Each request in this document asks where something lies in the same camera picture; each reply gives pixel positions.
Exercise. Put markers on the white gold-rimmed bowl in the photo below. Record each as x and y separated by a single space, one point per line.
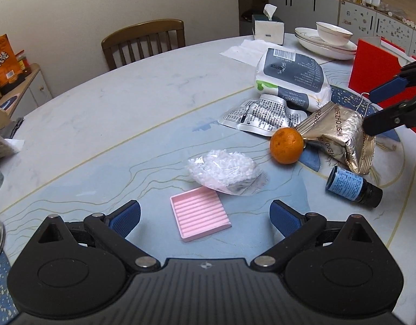
333 34

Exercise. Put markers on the dark bottle with blue label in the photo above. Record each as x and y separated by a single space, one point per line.
346 184

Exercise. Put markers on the red-lidded sauce jar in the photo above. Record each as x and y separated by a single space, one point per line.
23 62

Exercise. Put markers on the plastic bag of white bits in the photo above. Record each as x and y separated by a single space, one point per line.
218 169

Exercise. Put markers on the white dark-blue tissue pack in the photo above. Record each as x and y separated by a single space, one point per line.
292 71

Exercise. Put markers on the red box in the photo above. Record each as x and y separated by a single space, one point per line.
370 67

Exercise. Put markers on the stacked white plates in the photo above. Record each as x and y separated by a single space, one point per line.
307 35

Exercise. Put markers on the white cabinet with stickers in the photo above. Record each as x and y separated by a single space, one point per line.
380 27

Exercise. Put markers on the dark grey cloth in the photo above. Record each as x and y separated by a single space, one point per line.
11 127

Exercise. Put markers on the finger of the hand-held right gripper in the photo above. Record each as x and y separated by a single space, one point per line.
387 89
390 118

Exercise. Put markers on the grey sideboard with wooden top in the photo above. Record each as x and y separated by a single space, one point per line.
35 91

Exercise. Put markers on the white paper napkin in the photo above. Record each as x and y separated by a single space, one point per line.
241 50

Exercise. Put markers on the white marble desktop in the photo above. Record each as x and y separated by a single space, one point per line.
126 108

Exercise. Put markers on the brown wooden chair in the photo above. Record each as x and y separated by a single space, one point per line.
143 28

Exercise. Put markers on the silver foil packet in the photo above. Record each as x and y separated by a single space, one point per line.
262 115

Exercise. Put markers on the pink ribbed tray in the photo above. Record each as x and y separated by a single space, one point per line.
199 213

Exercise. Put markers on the gold foil bag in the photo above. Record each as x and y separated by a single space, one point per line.
343 132

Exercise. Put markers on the orange snack bag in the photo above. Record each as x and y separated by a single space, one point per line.
3 61

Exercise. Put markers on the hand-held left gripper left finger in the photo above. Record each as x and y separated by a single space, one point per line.
126 217

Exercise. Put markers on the stack of white plates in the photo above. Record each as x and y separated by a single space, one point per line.
333 55

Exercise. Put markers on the orange mandarin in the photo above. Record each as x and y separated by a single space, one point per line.
286 145

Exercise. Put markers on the clear cereal bag green top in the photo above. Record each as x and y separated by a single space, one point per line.
3 144

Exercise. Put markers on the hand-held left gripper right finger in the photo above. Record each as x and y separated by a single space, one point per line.
285 218

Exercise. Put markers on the white green tissue box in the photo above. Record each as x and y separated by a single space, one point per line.
269 32

